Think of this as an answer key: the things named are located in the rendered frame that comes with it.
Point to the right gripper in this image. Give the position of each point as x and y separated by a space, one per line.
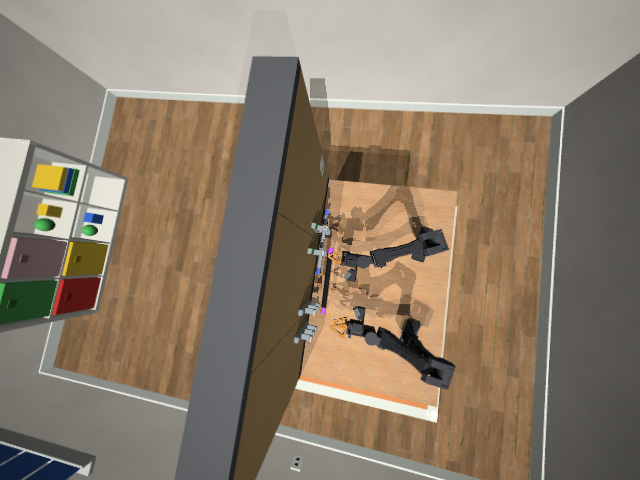
342 256

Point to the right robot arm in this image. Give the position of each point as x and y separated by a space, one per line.
416 248

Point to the black metal bar with violet end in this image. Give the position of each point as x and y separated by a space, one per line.
326 282

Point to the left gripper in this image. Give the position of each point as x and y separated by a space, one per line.
346 327

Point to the grey metal bar with blue end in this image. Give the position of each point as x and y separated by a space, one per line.
322 242

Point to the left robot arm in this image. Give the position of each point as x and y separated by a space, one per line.
420 359

